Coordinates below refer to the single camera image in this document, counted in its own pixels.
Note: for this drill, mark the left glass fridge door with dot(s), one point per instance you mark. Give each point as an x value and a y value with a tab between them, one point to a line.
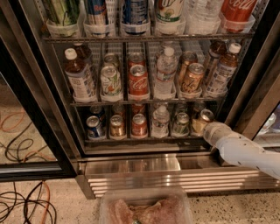
33	145

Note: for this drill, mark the green drink can top shelf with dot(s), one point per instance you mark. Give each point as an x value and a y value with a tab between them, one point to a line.
62	12

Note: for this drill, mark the orange can bottom shelf front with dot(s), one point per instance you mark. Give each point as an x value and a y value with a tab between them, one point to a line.
205	116

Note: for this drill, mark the tea bottle middle right front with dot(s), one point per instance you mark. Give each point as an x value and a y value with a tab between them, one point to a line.
224	70

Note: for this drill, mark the red can bottom rear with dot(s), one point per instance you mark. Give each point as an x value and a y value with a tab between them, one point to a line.
138	108

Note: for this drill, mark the middle wire shelf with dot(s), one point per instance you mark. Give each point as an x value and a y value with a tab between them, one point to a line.
150	101

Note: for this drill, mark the orange can middle rear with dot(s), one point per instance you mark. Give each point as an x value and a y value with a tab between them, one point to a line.
185	60

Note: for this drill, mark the wire shelf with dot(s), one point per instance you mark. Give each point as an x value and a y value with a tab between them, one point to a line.
150	101
132	38

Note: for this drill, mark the top wire shelf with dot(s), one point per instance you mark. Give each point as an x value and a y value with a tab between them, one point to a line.
132	38

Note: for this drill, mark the right glass fridge door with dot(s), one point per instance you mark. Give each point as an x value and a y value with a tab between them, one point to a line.
261	106

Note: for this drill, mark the gold can bottom rear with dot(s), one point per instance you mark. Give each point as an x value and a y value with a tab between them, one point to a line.
118	109

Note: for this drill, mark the gold can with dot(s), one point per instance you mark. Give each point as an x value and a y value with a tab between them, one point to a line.
118	109
117	128

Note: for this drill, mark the fridge bottom vent grille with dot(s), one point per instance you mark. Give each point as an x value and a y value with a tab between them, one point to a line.
94	184

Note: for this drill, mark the water bottle shelf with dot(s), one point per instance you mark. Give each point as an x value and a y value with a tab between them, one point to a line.
202	16
160	121

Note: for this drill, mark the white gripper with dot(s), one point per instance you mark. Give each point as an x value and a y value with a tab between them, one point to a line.
215	131

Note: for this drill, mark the orange can shelf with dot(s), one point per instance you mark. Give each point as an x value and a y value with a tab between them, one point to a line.
205	116
198	106

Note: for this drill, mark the water bottle middle front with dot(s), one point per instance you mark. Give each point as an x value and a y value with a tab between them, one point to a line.
166	69

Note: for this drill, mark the blue energy can top shelf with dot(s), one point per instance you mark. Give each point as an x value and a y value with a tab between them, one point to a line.
96	12

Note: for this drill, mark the white green can middle rear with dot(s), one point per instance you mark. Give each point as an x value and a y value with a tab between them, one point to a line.
111	59

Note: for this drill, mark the white green can top shelf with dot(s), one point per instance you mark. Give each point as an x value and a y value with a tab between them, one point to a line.
168	11

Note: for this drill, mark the tea bottle middle right rear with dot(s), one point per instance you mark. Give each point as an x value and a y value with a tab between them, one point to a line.
216	49

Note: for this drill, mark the water bottle middle rear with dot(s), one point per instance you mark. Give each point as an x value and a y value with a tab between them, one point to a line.
162	46

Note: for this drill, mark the blue can bottom front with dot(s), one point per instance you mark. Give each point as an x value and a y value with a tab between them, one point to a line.
94	127

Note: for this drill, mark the red cola can middle front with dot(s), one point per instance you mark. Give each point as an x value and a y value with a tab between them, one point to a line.
138	80

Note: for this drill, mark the tea bottle middle left front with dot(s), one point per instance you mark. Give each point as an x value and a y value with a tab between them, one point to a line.
80	77

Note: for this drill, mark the water bottle top shelf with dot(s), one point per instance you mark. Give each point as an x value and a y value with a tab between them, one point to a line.
202	16

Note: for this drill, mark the silver green can bottom front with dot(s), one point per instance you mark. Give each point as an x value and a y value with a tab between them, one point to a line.
180	125

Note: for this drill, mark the water bottle bottom shelf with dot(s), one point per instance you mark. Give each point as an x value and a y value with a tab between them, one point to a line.
160	121

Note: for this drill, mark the tea bottle middle left rear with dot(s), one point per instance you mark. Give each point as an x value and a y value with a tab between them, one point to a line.
85	53

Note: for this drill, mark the clear plastic container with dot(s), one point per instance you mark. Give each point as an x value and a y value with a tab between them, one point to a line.
163	205

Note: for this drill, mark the orange can middle front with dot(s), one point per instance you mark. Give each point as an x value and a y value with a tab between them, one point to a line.
193	77

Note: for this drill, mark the gold can bottom front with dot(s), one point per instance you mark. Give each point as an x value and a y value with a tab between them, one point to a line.
117	128

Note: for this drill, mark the blue can bottom rear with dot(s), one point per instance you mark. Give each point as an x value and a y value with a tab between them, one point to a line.
99	112

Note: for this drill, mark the silver green can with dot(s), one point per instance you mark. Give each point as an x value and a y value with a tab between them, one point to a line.
180	108
180	125

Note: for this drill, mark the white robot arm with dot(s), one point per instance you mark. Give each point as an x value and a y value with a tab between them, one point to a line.
238	150

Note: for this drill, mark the red cola can top shelf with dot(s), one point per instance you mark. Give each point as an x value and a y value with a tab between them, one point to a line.
238	10

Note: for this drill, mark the red can bottom front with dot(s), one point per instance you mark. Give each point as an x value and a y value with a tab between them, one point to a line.
139	125

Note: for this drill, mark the orange can bottom shelf rear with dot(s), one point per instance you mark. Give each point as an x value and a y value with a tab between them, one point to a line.
198	106

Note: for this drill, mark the red cola can middle rear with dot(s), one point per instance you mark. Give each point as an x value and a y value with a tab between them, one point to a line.
136	58

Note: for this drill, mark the glass fridge door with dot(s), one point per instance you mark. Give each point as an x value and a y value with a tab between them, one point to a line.
261	106
33	145

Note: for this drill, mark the tea bottle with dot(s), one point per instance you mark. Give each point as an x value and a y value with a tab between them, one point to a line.
216	49
224	70
85	53
80	77

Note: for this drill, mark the white green can middle front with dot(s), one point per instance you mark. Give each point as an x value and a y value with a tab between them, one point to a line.
110	80

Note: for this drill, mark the silver green can bottom rear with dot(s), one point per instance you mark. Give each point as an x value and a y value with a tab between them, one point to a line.
180	108

